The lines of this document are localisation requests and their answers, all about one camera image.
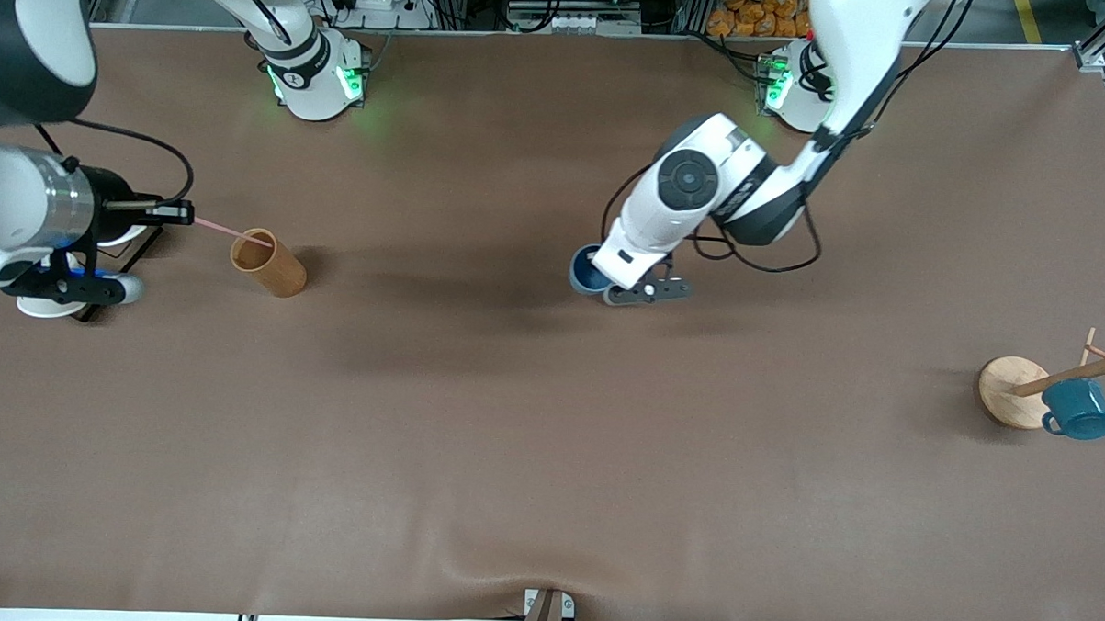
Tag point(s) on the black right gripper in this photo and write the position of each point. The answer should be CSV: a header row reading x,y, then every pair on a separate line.
x,y
114,189

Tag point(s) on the pink chopstick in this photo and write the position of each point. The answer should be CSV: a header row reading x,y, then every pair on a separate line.
x,y
229,230

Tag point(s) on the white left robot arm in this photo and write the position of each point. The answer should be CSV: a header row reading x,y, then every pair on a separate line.
x,y
856,45

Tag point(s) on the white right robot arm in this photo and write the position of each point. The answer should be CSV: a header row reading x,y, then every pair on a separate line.
x,y
29,44

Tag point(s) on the bamboo cylinder chopstick holder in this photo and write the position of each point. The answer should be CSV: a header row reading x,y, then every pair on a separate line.
x,y
283,273

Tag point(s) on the brown table cover sheet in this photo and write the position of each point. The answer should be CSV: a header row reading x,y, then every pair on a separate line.
x,y
548,439

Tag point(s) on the white socket strip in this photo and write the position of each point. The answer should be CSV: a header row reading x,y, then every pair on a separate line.
x,y
595,24

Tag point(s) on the orange snack bag pile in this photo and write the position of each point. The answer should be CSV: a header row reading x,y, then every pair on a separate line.
x,y
756,14

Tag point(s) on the wooden mug tree stand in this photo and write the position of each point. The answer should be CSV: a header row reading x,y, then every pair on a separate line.
x,y
1009,391

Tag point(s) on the metal clamp bracket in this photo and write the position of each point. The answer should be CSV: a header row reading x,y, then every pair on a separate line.
x,y
546,614

